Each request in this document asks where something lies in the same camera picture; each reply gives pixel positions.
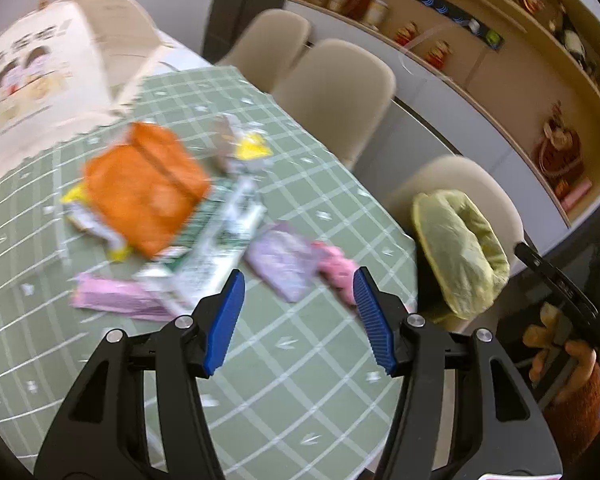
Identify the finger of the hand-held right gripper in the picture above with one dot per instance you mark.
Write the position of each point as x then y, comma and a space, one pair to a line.
530, 260

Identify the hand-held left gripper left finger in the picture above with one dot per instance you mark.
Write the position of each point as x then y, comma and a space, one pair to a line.
225, 320

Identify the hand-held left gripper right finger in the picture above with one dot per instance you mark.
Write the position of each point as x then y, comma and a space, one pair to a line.
375, 320

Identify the black trash bin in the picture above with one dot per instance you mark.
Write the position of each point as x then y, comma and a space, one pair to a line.
430, 292

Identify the white green milk carton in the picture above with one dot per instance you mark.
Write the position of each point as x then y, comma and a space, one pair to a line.
215, 240

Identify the purple snack wrapper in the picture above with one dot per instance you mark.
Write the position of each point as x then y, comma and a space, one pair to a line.
282, 260

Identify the pink snack wrapper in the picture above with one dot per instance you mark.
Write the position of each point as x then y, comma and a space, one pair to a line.
115, 297

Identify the orange plastic bag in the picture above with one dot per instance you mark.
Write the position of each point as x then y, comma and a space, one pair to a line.
147, 190

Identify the yellow snack wrapper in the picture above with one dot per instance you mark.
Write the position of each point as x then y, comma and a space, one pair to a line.
87, 217

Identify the person's right forearm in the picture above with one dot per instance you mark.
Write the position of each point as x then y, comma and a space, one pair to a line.
580, 425

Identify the person's right hand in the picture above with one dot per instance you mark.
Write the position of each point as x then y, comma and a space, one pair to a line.
582, 365

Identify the pink caterpillar toy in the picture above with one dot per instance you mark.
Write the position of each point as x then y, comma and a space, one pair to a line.
340, 267

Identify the large brown flower bag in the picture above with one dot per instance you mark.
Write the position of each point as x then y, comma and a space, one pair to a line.
560, 145

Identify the white cabinet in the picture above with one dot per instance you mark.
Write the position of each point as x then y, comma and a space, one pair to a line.
430, 100

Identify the red monkey figurine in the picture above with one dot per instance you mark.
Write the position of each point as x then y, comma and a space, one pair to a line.
407, 35
437, 52

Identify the black power strip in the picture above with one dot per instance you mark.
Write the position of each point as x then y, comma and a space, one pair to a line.
457, 15

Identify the white lidded cup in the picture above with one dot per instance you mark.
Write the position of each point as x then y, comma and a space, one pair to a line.
377, 12

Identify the wooden wall shelf unit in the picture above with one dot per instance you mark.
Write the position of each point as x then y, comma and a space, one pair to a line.
520, 85

